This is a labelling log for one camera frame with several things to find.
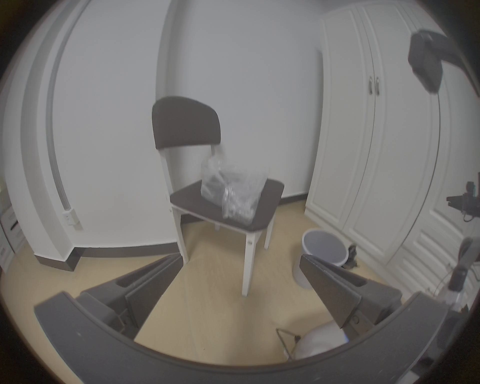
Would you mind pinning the black plastic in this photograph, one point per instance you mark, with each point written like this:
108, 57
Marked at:
351, 257

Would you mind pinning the white trash bin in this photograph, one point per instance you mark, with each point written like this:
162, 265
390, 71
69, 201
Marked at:
322, 249

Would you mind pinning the white chair dark grey seat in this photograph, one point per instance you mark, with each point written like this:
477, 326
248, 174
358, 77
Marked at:
187, 123

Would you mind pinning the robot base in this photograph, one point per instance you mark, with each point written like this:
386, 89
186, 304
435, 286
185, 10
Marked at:
318, 341

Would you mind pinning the white wardrobe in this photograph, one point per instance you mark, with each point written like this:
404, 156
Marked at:
378, 157

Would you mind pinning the clear plastic bag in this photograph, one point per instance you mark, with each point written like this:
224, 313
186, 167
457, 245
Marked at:
232, 187

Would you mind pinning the white chest of drawers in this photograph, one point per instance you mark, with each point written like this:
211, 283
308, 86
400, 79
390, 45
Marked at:
9, 232

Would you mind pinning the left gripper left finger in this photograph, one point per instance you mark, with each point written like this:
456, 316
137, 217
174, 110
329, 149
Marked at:
146, 292

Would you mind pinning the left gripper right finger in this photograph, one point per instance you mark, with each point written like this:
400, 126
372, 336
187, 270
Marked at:
337, 292

